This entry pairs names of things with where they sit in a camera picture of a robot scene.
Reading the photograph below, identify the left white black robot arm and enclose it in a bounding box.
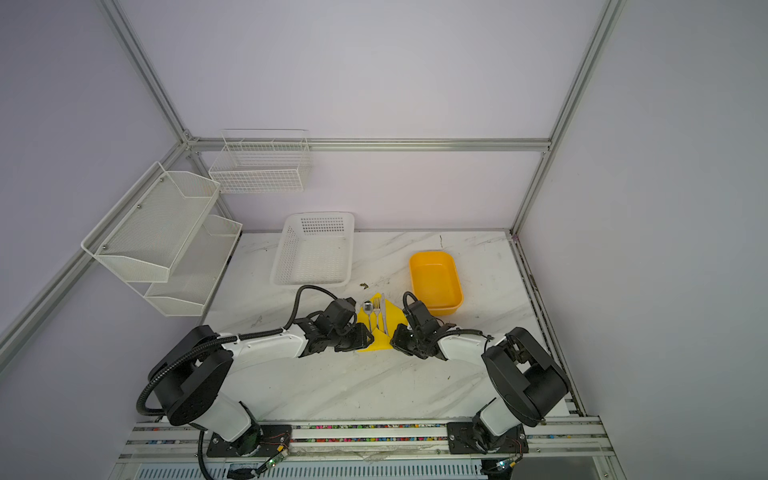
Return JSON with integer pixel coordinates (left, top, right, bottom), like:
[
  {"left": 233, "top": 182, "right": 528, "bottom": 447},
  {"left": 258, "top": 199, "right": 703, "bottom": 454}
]
[{"left": 135, "top": 298, "right": 374, "bottom": 442}]

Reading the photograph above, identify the aluminium front rail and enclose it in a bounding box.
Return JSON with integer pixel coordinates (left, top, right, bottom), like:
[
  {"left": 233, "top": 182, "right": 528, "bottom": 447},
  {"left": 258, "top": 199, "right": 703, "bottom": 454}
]
[{"left": 118, "top": 417, "right": 615, "bottom": 463}]

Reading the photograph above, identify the white plastic perforated basket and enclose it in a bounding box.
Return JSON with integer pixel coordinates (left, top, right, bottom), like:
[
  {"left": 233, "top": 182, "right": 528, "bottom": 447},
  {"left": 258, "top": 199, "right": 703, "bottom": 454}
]
[{"left": 270, "top": 212, "right": 355, "bottom": 287}]

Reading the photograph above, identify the yellow plastic tub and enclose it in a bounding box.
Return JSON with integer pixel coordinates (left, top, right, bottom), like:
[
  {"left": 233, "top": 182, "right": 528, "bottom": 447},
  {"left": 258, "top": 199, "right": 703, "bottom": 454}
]
[{"left": 409, "top": 251, "right": 464, "bottom": 317}]

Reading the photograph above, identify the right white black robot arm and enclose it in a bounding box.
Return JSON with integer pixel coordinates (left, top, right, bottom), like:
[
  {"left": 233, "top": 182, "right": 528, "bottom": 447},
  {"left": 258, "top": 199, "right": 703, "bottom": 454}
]
[{"left": 390, "top": 292, "right": 571, "bottom": 455}]

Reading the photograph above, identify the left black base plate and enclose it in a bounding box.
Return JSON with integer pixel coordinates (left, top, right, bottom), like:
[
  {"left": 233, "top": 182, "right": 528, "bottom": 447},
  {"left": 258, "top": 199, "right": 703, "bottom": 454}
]
[{"left": 206, "top": 424, "right": 293, "bottom": 458}]

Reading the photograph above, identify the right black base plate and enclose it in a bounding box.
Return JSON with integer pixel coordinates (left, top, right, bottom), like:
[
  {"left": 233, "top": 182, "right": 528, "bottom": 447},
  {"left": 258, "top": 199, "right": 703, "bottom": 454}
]
[{"left": 446, "top": 420, "right": 529, "bottom": 455}]

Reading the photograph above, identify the white wire wall basket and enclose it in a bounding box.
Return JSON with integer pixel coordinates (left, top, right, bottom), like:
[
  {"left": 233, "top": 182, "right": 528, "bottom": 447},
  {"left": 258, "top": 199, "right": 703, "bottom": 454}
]
[{"left": 209, "top": 129, "right": 312, "bottom": 194}]

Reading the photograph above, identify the left black corrugated cable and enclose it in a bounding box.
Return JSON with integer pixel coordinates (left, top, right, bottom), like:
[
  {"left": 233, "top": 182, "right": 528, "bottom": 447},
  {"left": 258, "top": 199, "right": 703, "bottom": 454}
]
[{"left": 135, "top": 284, "right": 340, "bottom": 480}]

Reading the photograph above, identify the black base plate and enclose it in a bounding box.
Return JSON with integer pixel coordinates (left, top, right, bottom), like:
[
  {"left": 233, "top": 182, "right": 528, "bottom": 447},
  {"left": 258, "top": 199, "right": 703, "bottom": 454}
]
[
  {"left": 446, "top": 420, "right": 529, "bottom": 455},
  {"left": 206, "top": 424, "right": 293, "bottom": 458}
]

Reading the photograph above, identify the metal knife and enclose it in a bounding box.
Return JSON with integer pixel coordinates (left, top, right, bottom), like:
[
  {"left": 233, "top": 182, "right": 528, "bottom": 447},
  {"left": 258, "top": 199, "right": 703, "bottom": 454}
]
[{"left": 379, "top": 294, "right": 389, "bottom": 336}]

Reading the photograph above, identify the lower white mesh shelf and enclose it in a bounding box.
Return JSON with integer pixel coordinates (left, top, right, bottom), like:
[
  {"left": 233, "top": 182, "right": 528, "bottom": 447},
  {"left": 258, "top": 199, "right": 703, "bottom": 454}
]
[{"left": 144, "top": 215, "right": 242, "bottom": 317}]

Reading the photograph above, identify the metal spoon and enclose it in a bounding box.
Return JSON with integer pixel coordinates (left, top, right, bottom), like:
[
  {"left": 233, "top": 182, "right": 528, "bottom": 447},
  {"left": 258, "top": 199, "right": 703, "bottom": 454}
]
[{"left": 362, "top": 300, "right": 373, "bottom": 330}]

